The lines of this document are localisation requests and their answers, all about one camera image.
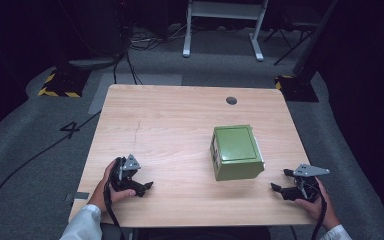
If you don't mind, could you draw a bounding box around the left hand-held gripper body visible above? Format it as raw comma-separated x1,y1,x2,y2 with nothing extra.
109,153,142,193

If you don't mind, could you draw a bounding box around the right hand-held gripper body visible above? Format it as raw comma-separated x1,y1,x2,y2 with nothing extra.
292,163,331,203

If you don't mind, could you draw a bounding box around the person's right hand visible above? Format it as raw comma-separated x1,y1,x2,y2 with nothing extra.
294,176,342,232

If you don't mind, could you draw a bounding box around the person's left hand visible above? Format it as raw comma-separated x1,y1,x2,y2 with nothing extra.
87,158,137,213

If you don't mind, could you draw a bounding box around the green metal box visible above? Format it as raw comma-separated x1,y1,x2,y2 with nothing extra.
209,124,267,182

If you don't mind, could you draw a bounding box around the black yellow striped stand base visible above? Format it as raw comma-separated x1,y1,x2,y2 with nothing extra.
37,67,91,99
274,74,320,103

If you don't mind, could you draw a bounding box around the grey round stand base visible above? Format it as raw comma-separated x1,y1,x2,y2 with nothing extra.
67,57,121,71

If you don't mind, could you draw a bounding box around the black folding tripod stand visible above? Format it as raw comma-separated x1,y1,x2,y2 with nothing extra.
263,13,318,66

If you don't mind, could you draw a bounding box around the right hand-held gripper black cable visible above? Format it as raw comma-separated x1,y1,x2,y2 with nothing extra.
311,190,328,240

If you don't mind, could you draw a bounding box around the hand-held gripper black cable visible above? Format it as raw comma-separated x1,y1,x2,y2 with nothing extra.
103,179,128,240
311,190,328,240

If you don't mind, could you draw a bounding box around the left hand-held gripper black cable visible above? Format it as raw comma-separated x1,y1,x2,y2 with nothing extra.
103,179,128,240

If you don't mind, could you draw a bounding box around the black floor cable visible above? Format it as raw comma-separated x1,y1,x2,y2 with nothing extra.
0,109,103,234

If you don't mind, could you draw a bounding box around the bundle of black floor cables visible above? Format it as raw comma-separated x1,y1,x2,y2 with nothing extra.
113,23,194,86

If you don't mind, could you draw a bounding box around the white metal table frame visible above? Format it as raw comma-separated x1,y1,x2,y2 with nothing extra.
182,0,270,62

